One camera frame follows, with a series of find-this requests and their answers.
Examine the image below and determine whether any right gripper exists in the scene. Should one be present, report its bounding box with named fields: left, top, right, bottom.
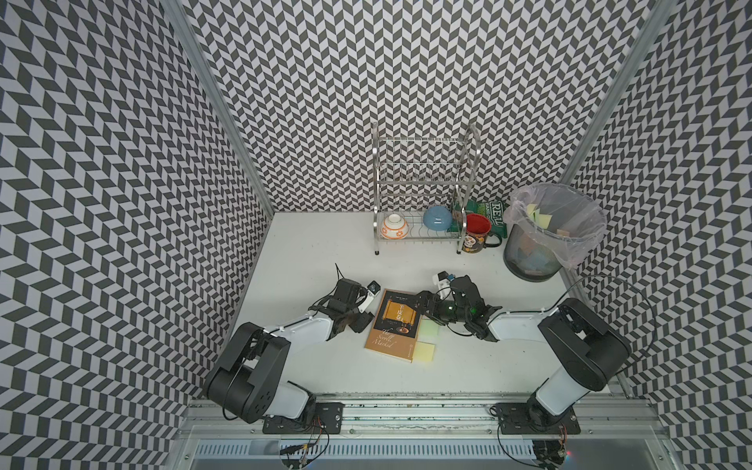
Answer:
left=403, top=291, right=469, bottom=325

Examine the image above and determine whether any green sticky note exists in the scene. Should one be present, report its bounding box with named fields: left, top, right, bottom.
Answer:
left=417, top=317, right=441, bottom=344

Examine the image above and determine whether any brown book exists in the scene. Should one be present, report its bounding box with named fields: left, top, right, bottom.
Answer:
left=364, top=290, right=421, bottom=362

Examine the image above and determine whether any yellow sticky note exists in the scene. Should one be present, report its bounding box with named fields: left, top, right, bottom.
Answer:
left=412, top=342, right=436, bottom=362

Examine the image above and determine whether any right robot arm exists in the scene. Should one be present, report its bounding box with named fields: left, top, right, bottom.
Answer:
left=415, top=272, right=631, bottom=435

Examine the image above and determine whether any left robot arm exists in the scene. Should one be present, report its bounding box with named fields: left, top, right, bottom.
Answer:
left=202, top=278, right=381, bottom=432

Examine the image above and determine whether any discarded sticky notes pile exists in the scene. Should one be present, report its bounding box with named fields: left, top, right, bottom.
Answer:
left=525, top=204, right=572, bottom=238

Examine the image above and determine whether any red interior mug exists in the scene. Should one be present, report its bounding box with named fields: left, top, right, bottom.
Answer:
left=461, top=213, right=503, bottom=254

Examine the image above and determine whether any blue bowl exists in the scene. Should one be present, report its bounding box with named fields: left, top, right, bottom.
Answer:
left=422, top=206, right=454, bottom=232

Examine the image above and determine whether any white orange patterned bowl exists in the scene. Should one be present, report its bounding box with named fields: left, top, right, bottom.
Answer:
left=380, top=213, right=410, bottom=240

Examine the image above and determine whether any green snack bag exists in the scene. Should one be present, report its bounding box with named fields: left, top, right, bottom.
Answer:
left=465, top=199, right=508, bottom=239

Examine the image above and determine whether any mesh trash bin with liner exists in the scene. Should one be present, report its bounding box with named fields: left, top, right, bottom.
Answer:
left=503, top=183, right=607, bottom=282

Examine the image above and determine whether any metal dish rack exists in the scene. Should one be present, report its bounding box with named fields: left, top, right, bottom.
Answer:
left=369, top=123, right=483, bottom=256

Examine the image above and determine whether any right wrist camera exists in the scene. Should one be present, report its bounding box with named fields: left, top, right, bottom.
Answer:
left=432, top=271, right=456, bottom=289

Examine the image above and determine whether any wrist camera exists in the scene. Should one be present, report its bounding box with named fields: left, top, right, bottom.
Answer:
left=358, top=280, right=382, bottom=313
left=432, top=271, right=456, bottom=289

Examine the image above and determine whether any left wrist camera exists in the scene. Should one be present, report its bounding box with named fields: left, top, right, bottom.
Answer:
left=358, top=280, right=382, bottom=313

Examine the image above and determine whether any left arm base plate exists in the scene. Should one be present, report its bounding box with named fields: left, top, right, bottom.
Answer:
left=262, top=401, right=345, bottom=435

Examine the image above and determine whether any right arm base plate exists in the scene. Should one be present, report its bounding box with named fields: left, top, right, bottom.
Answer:
left=490, top=403, right=582, bottom=436

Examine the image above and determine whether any aluminium front rail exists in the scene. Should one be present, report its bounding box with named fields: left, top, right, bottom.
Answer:
left=177, top=393, right=669, bottom=440

